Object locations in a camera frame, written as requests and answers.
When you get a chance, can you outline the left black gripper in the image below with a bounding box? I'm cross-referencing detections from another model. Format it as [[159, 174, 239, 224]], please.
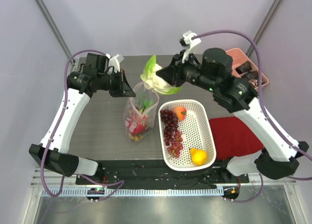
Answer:
[[97, 69, 136, 98]]

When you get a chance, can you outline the white cauliflower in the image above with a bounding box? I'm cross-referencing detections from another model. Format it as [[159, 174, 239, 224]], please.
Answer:
[[140, 55, 181, 95]]

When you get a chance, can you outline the clear pink-dotted zip bag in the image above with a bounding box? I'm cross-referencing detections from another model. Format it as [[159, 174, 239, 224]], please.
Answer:
[[123, 82, 159, 143]]

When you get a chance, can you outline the pink dragon fruit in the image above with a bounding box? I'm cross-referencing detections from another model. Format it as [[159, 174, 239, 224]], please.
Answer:
[[125, 94, 153, 135]]

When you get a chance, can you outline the orange peach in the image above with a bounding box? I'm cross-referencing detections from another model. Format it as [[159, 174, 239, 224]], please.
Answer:
[[173, 106, 187, 121]]

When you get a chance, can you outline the yellow-brown longan bunch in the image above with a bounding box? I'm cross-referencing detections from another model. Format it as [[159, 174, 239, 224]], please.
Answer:
[[129, 134, 144, 142]]

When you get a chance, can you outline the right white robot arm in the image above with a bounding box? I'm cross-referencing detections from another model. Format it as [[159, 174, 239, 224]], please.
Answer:
[[156, 48, 309, 183]]

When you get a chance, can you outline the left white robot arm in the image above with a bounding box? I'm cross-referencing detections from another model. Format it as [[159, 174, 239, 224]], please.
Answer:
[[29, 53, 135, 184]]

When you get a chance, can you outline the dark purple grape bunch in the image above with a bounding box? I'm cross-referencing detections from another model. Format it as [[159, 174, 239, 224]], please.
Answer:
[[160, 109, 178, 146]]

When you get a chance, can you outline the white perforated plastic basket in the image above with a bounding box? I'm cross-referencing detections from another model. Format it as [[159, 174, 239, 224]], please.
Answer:
[[158, 100, 216, 171]]

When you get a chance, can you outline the red grape bunch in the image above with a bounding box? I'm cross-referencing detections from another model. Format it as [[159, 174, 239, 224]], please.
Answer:
[[165, 131, 184, 159]]

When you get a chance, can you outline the pink divided tray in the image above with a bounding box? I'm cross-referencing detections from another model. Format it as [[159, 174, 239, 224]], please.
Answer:
[[226, 48, 259, 90]]

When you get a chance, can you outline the dark patterned cup upper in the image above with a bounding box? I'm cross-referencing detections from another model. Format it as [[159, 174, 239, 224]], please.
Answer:
[[235, 61, 252, 74]]

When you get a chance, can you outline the dark patterned cup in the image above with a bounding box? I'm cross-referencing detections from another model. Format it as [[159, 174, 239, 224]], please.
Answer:
[[242, 70, 259, 88], [235, 61, 252, 74]]

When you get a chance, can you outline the dark patterned cup lower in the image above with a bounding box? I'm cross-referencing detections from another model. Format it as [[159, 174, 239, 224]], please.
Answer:
[[242, 70, 259, 88]]

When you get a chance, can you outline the yellow lemon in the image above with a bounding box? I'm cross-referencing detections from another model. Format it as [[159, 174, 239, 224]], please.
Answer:
[[190, 148, 208, 166]]

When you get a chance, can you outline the red cloth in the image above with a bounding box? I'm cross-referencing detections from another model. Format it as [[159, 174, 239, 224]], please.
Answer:
[[209, 117, 264, 161]]

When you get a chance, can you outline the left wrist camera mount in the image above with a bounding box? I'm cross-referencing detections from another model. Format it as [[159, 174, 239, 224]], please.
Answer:
[[106, 54, 124, 75]]

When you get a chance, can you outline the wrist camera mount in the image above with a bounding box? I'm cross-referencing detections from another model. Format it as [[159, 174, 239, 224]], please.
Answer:
[[106, 54, 124, 75], [180, 31, 201, 63]]

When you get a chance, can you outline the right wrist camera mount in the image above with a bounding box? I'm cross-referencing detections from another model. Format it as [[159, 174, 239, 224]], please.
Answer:
[[180, 31, 201, 63]]

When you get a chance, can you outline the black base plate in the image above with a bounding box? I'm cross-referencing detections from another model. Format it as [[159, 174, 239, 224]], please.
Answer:
[[89, 160, 249, 190]]

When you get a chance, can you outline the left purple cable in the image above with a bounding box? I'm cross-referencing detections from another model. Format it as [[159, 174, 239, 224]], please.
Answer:
[[40, 49, 125, 198]]

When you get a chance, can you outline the purple cable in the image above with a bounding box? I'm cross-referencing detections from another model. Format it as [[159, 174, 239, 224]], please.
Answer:
[[40, 49, 125, 198], [192, 30, 312, 203]]

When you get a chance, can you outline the left aluminium frame post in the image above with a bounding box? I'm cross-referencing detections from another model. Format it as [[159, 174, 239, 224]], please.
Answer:
[[34, 0, 72, 58]]

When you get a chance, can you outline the aluminium frame post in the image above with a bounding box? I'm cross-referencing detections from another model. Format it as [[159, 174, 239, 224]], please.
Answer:
[[34, 0, 72, 58], [253, 0, 284, 45]]

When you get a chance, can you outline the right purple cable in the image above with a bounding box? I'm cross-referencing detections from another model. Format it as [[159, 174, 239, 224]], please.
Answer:
[[192, 30, 312, 203]]

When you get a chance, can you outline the white slotted cable duct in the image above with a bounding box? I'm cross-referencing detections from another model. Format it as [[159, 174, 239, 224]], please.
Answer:
[[41, 187, 224, 197]]

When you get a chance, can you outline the right aluminium frame post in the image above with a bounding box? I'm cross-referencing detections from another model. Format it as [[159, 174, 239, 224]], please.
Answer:
[[253, 0, 284, 45]]

